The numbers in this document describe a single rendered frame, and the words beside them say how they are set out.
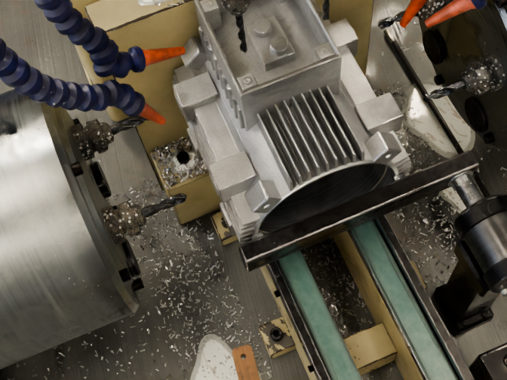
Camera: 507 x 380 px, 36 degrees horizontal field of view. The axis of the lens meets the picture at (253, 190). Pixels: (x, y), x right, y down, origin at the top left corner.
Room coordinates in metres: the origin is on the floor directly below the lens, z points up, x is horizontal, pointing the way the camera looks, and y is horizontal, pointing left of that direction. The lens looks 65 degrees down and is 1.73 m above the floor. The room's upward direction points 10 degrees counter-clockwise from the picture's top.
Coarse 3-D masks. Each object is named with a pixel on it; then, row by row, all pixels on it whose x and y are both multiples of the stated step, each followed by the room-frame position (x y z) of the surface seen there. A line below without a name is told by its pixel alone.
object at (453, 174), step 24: (432, 168) 0.32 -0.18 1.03; (456, 168) 0.32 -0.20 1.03; (384, 192) 0.30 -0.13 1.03; (408, 192) 0.30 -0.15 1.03; (432, 192) 0.30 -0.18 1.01; (312, 216) 0.29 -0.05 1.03; (336, 216) 0.29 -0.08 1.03; (360, 216) 0.28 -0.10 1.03; (264, 240) 0.28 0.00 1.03; (288, 240) 0.27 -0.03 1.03; (312, 240) 0.27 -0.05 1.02; (264, 264) 0.26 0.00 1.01
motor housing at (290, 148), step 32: (352, 64) 0.44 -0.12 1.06; (224, 96) 0.42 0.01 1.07; (320, 96) 0.38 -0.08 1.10; (352, 96) 0.40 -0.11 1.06; (192, 128) 0.41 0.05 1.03; (224, 128) 0.39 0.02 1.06; (256, 128) 0.37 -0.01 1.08; (288, 128) 0.35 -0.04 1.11; (320, 128) 0.34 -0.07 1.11; (352, 128) 0.35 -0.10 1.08; (256, 160) 0.34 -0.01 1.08; (288, 160) 0.32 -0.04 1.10; (320, 160) 0.32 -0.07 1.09; (352, 160) 0.31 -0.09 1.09; (288, 192) 0.30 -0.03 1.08; (320, 192) 0.36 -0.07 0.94; (352, 192) 0.34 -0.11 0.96; (256, 224) 0.29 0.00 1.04; (288, 224) 0.32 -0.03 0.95
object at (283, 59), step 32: (256, 0) 0.50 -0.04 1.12; (288, 0) 0.49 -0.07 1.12; (224, 32) 0.46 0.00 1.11; (256, 32) 0.44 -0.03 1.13; (288, 32) 0.45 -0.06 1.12; (320, 32) 0.43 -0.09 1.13; (224, 64) 0.41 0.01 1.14; (256, 64) 0.42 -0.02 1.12; (288, 64) 0.41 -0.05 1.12; (320, 64) 0.39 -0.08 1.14; (256, 96) 0.37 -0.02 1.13; (288, 96) 0.38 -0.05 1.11
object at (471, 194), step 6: (468, 174) 0.31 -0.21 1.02; (462, 180) 0.30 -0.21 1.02; (462, 186) 0.30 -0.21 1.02; (468, 186) 0.30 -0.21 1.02; (474, 186) 0.30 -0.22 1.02; (462, 192) 0.29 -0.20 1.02; (468, 192) 0.29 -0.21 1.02; (474, 192) 0.29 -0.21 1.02; (480, 192) 0.29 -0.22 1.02; (462, 198) 0.29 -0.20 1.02; (468, 198) 0.29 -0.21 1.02; (474, 198) 0.28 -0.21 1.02; (480, 198) 0.28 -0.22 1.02; (468, 204) 0.28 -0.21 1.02
